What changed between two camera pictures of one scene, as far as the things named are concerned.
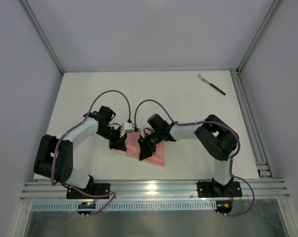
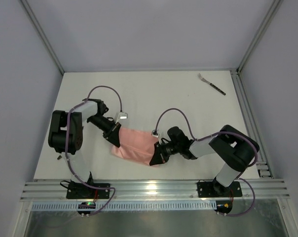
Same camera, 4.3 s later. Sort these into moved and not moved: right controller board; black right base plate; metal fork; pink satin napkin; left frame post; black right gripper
Moved: black right gripper; pink satin napkin
Not moved: left frame post; metal fork; black right base plate; right controller board
